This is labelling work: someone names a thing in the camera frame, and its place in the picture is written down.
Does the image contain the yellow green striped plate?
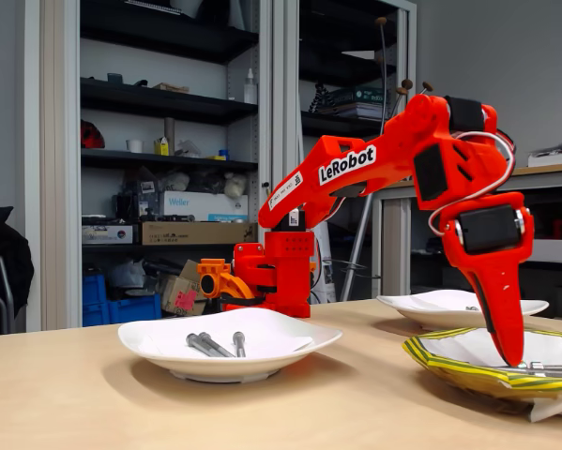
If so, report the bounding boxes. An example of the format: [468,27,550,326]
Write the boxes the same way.
[401,326,562,423]

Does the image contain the orange 3D printed part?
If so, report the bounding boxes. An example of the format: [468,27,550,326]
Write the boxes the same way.
[196,258,259,310]

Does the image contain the metal coat stand brown knobs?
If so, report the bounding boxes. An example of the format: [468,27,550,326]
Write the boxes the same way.
[340,16,434,302]

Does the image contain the white square ceramic plate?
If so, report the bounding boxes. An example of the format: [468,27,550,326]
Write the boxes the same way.
[376,289,550,332]
[117,307,344,383]

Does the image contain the flat white printed box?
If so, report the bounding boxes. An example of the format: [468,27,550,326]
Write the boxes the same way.
[82,224,135,246]

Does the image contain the tall blue plastic crate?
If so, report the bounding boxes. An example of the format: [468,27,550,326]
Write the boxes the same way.
[82,274,108,328]

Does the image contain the white plush toy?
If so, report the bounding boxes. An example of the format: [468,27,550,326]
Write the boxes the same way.
[222,172,249,200]

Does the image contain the red black helmet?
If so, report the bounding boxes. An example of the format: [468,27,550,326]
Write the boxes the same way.
[80,119,106,150]

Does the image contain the cardboard box pink sticker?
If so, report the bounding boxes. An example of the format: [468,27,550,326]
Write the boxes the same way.
[159,259,209,317]

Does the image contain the white servo cable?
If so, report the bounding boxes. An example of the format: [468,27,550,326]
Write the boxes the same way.
[428,130,516,238]

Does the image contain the white Weller box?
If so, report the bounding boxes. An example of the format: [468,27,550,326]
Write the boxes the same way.
[161,189,250,223]

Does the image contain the white plastic bottle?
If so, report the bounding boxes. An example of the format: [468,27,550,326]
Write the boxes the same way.
[243,67,259,105]

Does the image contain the long brown cardboard box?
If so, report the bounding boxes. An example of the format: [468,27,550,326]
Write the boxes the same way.
[141,220,259,247]

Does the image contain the white storage box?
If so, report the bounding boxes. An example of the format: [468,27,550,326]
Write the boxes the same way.
[532,238,562,265]

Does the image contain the black jacket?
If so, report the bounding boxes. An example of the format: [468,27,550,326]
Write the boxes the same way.
[0,205,36,320]

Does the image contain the black flexible tripod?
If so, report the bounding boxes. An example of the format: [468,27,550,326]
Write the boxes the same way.
[308,82,334,115]

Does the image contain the clear plastic bag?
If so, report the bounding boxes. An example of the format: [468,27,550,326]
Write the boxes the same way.
[107,260,146,290]

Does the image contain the grey metal shelf cabinet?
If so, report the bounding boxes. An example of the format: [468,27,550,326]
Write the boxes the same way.
[271,0,418,304]
[24,0,276,332]

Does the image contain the grey sideboard wooden top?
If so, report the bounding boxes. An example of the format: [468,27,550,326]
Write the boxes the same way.
[372,161,562,321]

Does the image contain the low blue plastic crate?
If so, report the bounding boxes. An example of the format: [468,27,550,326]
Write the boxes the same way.
[106,293,163,325]

